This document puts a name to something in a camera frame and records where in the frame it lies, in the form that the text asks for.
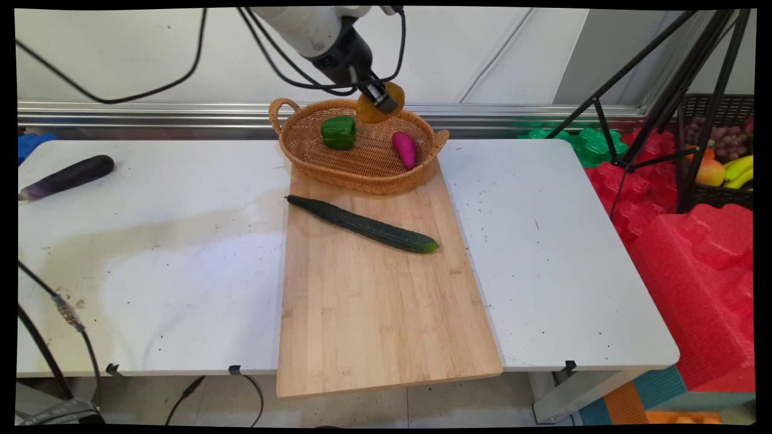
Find red foam mats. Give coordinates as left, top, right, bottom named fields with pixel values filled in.
left=584, top=129, right=756, bottom=394

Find long green cucumber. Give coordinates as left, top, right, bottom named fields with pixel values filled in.
left=286, top=194, right=440, bottom=254

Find purple grapes bunch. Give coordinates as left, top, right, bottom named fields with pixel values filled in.
left=685, top=117, right=755, bottom=163

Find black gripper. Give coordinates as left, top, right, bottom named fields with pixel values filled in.
left=310, top=27, right=400, bottom=116

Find black tripod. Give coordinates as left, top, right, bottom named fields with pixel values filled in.
left=545, top=9, right=752, bottom=219

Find dark purple eggplant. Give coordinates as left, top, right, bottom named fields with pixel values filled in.
left=19, top=154, right=116, bottom=202

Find grey bag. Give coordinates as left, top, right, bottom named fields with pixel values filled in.
left=15, top=397, right=106, bottom=426

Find green bell pepper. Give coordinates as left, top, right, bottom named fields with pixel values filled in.
left=321, top=116, right=358, bottom=151

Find magenta sweet potato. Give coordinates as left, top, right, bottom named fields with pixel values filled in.
left=392, top=131, right=419, bottom=171

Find thick black cable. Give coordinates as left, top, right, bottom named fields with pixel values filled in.
left=17, top=303, right=77, bottom=400

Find aluminium wall rail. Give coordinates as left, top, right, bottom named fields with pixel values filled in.
left=17, top=102, right=651, bottom=140

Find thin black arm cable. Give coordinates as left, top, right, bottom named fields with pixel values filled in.
left=15, top=7, right=208, bottom=105

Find green foam mat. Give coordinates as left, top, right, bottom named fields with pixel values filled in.
left=517, top=126, right=629, bottom=169

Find orange-brown potato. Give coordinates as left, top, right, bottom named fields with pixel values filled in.
left=355, top=81, right=406, bottom=125

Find blue foam piece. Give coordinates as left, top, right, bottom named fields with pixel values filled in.
left=17, top=133, right=60, bottom=165

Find black wicker fruit crate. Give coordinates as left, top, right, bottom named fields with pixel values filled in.
left=675, top=93, right=755, bottom=213

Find black floor cable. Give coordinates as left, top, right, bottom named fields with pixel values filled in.
left=240, top=373, right=265, bottom=427
left=165, top=375, right=207, bottom=426

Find yellow red mango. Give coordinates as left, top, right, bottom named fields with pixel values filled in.
left=695, top=159, right=727, bottom=187

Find white table leg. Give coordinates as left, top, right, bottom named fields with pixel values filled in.
left=531, top=367, right=653, bottom=424

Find black cable with silver plug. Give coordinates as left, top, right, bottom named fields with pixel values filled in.
left=236, top=7, right=407, bottom=98

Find yellow green bananas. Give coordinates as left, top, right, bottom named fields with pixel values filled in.
left=723, top=154, right=755, bottom=190

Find blue and orange foam tiles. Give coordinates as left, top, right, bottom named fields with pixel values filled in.
left=578, top=364, right=756, bottom=426

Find woven wicker basket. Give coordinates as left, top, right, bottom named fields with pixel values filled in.
left=269, top=98, right=451, bottom=195

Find black cable with metal connector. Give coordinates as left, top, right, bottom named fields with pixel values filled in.
left=17, top=260, right=104, bottom=410

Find wooden cutting board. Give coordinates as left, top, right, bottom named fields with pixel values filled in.
left=276, top=158, right=504, bottom=400

